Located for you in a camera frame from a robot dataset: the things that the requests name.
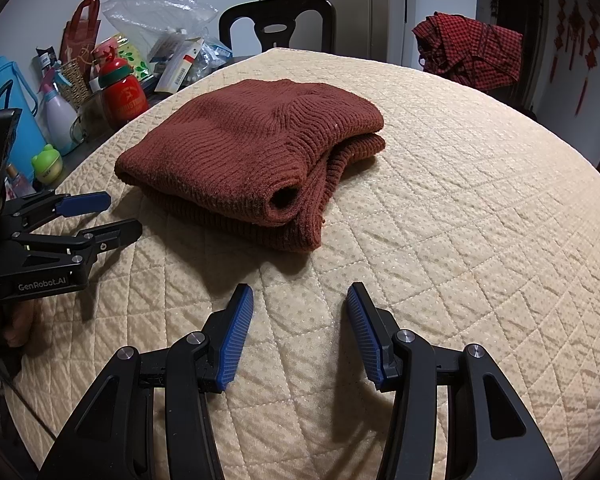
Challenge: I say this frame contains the rust red knit sweater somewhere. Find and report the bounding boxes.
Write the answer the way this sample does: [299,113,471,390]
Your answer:
[114,79,386,252]

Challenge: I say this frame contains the person left hand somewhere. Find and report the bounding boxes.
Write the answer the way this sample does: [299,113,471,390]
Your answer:
[0,300,35,348]

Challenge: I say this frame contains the green frog container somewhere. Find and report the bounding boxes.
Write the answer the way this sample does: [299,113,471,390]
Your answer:
[31,144,64,185]

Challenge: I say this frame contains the white spray bottle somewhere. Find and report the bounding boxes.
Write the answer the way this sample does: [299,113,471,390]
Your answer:
[38,50,79,155]

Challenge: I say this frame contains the blue thermos jug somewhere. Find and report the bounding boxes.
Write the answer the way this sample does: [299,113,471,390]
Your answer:
[0,55,46,181]

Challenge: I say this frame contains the red reindeer thermos bottle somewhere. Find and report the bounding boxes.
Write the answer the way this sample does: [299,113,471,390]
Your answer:
[98,47,149,129]

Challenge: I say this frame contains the white medicine box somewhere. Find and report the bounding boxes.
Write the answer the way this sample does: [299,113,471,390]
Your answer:
[155,37,204,94]

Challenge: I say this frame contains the red gift bag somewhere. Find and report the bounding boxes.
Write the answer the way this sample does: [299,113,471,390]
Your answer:
[59,0,100,73]

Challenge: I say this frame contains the pink green snack packet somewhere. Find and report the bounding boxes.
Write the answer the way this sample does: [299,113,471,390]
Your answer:
[92,32,151,82]

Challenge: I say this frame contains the beige quilted table cover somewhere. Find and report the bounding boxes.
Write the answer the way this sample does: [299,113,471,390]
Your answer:
[5,49,600,479]

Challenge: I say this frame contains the clear plastic bag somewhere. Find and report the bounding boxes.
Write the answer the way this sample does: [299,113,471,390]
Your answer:
[100,0,218,61]

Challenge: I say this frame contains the black chair behind table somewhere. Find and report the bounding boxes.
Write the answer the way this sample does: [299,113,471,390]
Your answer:
[219,0,337,54]

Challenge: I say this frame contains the red black checkered cloth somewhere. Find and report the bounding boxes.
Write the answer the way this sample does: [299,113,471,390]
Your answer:
[412,12,522,92]

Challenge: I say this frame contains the red chinese knot decorations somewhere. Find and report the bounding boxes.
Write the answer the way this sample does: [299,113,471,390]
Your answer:
[550,0,600,116]

